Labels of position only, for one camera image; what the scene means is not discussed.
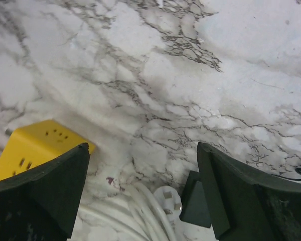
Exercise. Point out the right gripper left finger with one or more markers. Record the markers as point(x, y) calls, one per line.
point(42, 203)

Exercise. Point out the black power adapter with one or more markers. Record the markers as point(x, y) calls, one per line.
point(194, 206)

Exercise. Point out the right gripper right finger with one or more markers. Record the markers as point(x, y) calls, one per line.
point(246, 203)

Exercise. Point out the yellow cube socket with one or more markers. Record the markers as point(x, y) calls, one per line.
point(36, 144)

